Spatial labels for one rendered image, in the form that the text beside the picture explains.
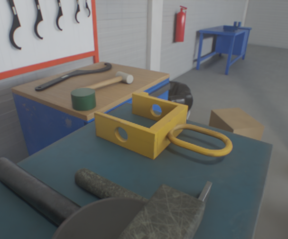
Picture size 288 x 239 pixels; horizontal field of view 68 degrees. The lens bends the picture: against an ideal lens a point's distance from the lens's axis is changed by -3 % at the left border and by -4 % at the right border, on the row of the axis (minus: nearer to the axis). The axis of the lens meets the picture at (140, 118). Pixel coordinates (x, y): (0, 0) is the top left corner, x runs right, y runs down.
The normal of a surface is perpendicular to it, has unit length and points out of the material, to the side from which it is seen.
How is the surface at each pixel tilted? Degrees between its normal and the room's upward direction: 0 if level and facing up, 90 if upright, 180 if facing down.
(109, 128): 90
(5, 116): 90
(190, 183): 0
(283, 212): 0
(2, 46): 90
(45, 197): 22
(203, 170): 0
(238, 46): 90
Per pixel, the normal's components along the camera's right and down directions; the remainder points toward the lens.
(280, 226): 0.01, -0.89
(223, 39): -0.55, 0.38
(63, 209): -0.21, -0.68
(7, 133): 0.84, 0.26
